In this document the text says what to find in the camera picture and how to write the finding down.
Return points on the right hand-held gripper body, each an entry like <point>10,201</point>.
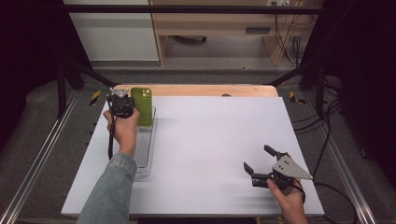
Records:
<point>288,169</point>

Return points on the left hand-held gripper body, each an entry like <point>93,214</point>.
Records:
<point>120,105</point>

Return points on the green phone case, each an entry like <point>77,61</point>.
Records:
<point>144,109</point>

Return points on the clear plastic tray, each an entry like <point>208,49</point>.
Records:
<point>145,146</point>

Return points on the person's left hand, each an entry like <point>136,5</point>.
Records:
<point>126,132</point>

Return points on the person's right hand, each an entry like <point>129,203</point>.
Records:
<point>291,203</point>

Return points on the white board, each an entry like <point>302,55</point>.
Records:
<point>211,140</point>

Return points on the white cabinet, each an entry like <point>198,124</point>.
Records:
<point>115,37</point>

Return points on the wooden table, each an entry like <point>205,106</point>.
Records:
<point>202,90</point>

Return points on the black curtain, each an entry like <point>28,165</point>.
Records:
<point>364,77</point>
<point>28,56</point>

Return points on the light wooden desk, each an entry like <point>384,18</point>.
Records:
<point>218,23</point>

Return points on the white power strip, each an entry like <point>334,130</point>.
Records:
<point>278,2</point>

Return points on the black metal frame strut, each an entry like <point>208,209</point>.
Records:
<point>311,73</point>
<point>77,73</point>

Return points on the aluminium rail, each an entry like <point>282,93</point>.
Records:
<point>342,168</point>
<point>37,161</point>

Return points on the black horizontal frame bar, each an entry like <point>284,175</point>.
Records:
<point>186,9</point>

